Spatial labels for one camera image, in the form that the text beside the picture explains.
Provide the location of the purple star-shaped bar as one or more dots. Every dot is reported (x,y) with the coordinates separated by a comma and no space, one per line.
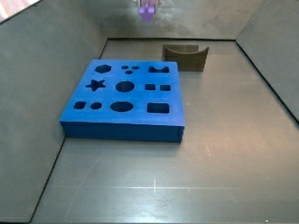
(147,9)

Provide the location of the black curved fixture stand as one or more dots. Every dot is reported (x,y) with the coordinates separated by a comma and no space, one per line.
(187,55)

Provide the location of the blue foam shape block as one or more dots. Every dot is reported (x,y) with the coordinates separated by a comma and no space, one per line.
(127,100)

